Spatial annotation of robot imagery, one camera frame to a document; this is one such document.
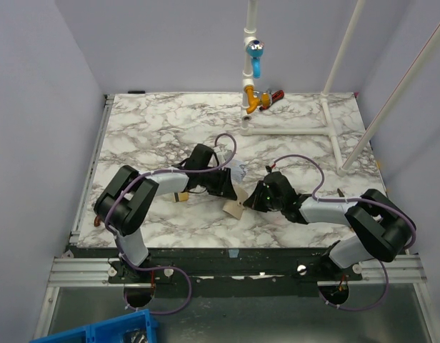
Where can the blue plastic bin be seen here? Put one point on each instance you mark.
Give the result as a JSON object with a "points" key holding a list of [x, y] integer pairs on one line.
{"points": [[134, 327]]}

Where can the gold card with magnetic stripe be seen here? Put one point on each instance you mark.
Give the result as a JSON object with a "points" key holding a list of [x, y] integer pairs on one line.
{"points": [[181, 197]]}

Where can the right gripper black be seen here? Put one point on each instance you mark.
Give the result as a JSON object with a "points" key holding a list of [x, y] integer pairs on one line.
{"points": [[258, 195]]}

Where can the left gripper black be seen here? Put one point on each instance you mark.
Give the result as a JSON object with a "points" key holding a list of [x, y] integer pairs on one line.
{"points": [[224, 187]]}

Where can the red black pliers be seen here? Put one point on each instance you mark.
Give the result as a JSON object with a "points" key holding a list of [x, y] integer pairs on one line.
{"points": [[271, 99]]}

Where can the beige leather card holder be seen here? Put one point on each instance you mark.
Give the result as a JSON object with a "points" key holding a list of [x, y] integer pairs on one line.
{"points": [[235, 208]]}

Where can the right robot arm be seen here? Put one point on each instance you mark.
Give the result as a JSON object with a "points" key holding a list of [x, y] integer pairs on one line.
{"points": [[381, 229]]}

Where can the orange pipe valve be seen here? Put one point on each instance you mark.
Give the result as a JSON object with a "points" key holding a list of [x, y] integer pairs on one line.
{"points": [[254, 102]]}

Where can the aluminium rail frame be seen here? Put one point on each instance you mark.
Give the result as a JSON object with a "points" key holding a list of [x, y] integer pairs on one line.
{"points": [[152, 131]]}

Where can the silver VIP card top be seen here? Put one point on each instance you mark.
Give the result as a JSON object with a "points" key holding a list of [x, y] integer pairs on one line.
{"points": [[238, 170]]}

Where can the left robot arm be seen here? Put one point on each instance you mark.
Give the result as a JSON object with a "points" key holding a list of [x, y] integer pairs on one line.
{"points": [[126, 200]]}

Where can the blue pipe valve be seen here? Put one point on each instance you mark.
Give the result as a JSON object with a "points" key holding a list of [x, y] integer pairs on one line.
{"points": [[255, 49]]}

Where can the white PVC pipe frame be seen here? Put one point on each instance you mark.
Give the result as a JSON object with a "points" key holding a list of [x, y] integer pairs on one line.
{"points": [[323, 48]]}

